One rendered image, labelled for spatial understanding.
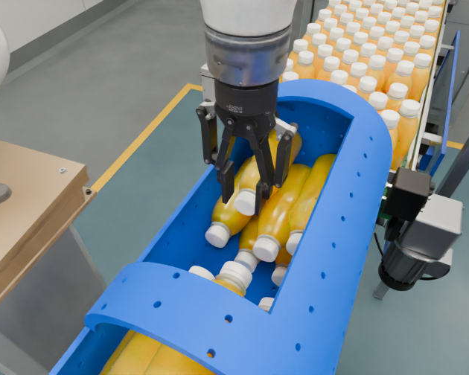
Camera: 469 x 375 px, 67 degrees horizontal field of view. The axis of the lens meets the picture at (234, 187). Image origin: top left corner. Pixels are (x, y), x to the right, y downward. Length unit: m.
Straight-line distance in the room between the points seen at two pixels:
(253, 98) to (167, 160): 1.94
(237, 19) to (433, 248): 0.82
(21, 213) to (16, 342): 0.28
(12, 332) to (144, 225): 1.25
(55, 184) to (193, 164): 1.61
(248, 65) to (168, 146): 2.06
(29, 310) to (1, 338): 0.06
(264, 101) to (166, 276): 0.21
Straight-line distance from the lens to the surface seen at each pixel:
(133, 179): 2.24
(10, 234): 0.68
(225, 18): 0.35
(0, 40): 0.82
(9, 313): 0.80
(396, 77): 1.05
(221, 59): 0.38
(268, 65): 0.38
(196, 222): 0.62
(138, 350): 0.44
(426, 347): 1.81
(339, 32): 1.17
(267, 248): 0.55
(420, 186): 0.83
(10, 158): 0.82
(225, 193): 0.55
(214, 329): 0.33
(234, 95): 0.40
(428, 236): 1.01
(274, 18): 0.36
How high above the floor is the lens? 1.54
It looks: 47 degrees down
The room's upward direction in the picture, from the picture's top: straight up
